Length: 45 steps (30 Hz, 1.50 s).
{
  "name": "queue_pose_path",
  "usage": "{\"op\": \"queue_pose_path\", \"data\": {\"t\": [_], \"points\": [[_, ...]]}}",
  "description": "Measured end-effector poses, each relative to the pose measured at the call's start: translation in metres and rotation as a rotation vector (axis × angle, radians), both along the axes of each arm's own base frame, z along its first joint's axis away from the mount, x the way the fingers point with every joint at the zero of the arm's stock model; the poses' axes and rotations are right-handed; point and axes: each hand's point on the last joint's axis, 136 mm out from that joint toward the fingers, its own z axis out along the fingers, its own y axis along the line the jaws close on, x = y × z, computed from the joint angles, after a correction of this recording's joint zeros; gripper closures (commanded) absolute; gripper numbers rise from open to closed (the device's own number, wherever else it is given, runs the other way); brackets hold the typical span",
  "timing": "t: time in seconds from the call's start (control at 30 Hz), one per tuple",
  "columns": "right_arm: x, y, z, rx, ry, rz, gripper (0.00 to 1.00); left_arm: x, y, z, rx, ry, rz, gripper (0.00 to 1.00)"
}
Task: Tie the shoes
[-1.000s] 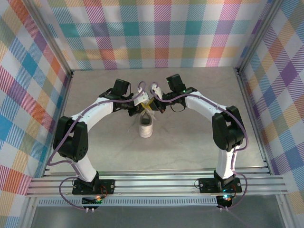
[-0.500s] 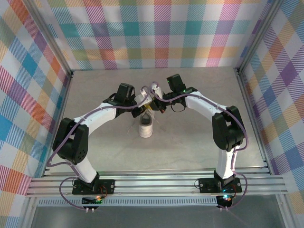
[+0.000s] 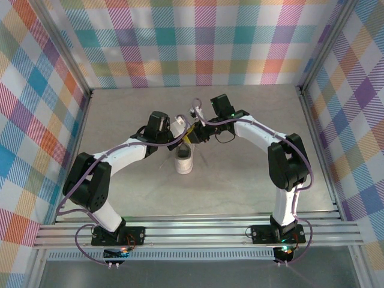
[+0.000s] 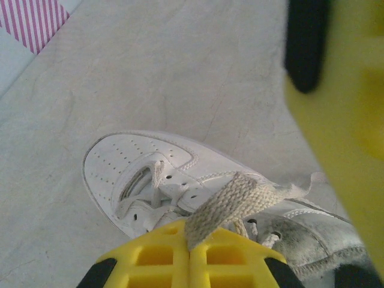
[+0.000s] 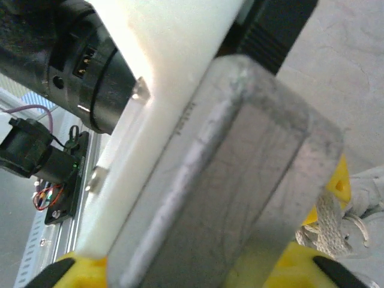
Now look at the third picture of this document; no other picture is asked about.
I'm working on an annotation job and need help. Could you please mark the white sneaker shoe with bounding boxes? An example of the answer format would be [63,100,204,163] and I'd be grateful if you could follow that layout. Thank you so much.
[174,142,194,176]

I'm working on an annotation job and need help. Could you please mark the left controller board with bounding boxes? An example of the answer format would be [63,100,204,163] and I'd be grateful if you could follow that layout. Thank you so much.
[103,246,133,259]

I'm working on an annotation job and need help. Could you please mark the controller board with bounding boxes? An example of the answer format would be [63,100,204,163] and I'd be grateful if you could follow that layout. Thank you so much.
[272,245,295,264]
[103,246,133,259]

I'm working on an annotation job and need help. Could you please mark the right controller board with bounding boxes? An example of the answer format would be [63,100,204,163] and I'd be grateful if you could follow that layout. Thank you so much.
[272,245,295,264]

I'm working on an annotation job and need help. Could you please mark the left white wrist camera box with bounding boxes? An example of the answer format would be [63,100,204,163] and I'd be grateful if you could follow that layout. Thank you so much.
[170,115,189,140]

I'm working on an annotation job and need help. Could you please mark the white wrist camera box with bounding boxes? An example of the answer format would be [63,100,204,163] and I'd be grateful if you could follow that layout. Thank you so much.
[170,115,189,140]
[188,103,203,120]

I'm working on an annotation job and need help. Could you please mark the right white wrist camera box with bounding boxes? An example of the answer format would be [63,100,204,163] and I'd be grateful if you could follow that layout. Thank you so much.
[188,103,203,120]

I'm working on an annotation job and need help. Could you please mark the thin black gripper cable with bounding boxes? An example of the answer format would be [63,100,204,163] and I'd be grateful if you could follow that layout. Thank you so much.
[215,131,236,145]

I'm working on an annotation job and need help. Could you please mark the left aluminium side rail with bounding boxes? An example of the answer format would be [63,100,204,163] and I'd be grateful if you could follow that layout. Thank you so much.
[52,89,94,224]

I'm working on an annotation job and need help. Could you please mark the aluminium side rail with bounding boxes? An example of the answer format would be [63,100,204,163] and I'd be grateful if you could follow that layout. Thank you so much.
[52,89,94,224]
[296,86,344,218]

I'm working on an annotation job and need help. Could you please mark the aluminium mounting rail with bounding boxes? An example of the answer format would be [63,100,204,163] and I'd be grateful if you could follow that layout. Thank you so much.
[32,213,366,250]

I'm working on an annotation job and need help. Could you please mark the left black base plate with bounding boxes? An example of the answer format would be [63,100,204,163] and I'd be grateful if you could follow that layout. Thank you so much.
[91,226,146,247]

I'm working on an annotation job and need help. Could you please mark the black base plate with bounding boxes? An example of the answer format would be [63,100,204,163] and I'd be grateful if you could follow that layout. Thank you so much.
[91,226,146,247]
[250,223,307,245]

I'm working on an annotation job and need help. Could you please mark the right aluminium side rail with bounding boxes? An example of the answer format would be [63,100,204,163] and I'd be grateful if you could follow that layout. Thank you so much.
[296,86,344,218]

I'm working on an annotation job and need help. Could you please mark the slotted grey cable duct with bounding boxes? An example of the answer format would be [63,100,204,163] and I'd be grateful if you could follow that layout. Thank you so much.
[47,249,277,261]

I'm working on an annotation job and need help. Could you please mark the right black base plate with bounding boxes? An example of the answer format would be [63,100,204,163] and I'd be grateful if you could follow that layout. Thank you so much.
[250,223,307,245]

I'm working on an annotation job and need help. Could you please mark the left aluminium frame post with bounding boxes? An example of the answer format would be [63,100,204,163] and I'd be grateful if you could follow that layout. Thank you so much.
[35,0,93,98]

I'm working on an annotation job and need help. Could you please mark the aluminium frame post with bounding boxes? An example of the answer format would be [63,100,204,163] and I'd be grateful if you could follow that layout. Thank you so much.
[35,0,93,98]
[298,0,359,92]

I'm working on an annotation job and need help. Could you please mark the right aluminium frame post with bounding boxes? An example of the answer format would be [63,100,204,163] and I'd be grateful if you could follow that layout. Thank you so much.
[298,0,359,92]

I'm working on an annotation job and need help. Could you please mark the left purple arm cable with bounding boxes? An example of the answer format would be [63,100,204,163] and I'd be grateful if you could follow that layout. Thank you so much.
[56,115,190,268]

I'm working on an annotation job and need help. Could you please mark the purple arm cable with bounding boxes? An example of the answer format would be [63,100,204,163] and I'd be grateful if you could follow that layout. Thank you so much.
[56,115,190,268]
[191,98,315,267]

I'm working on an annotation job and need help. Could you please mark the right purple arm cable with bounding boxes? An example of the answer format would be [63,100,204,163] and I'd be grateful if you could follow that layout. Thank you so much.
[191,98,315,267]

